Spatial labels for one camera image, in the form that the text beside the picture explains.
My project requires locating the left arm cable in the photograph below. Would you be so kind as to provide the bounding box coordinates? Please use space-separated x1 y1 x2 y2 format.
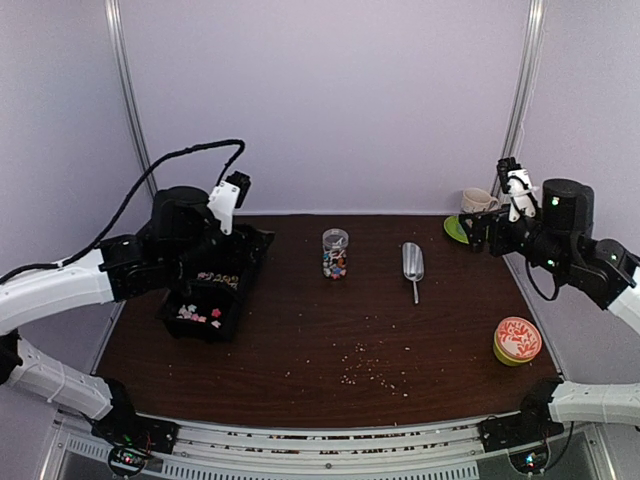
0 139 247 286

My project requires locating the green bowl with red lid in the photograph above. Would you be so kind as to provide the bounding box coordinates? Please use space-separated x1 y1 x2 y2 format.
493 316 543 367

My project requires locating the front aluminium rail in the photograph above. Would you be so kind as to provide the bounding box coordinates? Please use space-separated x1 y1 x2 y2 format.
52 394 601 480

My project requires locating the clear plastic jar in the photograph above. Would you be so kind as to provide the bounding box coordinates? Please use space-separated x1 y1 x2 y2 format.
322 228 349 280

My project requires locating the clear jar lid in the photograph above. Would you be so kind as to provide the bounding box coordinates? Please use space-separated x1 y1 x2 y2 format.
322 228 349 251

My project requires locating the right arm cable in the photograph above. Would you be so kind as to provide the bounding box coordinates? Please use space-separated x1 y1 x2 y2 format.
525 257 564 302

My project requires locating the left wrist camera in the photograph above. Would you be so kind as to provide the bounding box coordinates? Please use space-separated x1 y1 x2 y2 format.
207 171 251 235

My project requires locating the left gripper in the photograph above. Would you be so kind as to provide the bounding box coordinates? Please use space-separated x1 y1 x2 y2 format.
167 225 274 283

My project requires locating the swirl lollipops pile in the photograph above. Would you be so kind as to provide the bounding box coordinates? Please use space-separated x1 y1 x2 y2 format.
196 272 240 290

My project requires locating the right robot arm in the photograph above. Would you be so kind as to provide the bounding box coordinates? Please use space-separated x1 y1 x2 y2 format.
459 178 639 442

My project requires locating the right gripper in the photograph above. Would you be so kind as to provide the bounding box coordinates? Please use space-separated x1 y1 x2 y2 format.
459 203 570 278

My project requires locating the left aluminium frame post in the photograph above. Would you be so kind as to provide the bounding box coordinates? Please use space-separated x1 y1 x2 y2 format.
104 0 152 172

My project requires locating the metal scoop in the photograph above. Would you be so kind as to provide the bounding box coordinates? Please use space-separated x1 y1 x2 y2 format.
401 242 424 305

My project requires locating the aluminium frame post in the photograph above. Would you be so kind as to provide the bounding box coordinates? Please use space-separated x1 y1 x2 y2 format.
104 0 152 172
490 0 546 166

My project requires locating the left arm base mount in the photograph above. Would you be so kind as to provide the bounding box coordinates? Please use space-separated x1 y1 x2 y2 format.
87 379 179 479

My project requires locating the black three-compartment candy bin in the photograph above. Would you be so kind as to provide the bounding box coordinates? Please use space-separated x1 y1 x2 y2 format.
155 235 261 343

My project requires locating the star candies pile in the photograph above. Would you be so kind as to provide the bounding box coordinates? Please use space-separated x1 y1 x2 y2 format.
177 304 222 329

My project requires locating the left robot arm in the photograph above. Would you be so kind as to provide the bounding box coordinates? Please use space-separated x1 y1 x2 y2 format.
1 182 274 444

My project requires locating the green saucer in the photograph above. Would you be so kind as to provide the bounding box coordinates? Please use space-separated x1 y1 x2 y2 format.
443 215 469 245

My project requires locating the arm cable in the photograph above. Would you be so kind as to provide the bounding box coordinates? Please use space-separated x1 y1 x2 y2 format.
0 139 247 286
525 257 564 302

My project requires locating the cream patterned mug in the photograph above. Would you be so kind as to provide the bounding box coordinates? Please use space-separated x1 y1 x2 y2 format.
461 188 500 214

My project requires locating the right aluminium frame post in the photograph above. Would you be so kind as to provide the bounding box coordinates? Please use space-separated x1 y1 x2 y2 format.
490 0 546 166

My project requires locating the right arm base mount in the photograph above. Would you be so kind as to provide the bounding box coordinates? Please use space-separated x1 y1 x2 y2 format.
478 379 575 478

